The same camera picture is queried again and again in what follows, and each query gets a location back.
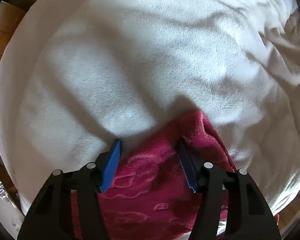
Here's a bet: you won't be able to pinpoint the magenta fleece pants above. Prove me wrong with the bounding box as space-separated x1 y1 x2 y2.
70 109 280 240

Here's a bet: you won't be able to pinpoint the white bed blanket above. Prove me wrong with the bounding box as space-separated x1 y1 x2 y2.
0 0 300 214

